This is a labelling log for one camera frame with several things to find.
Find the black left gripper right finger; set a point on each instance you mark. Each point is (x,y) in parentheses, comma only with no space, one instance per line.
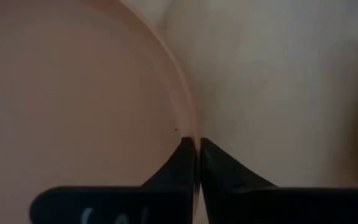
(244,202)

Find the peach plate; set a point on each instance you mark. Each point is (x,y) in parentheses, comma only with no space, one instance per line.
(73,93)

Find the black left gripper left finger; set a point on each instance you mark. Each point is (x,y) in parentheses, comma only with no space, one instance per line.
(166,199)

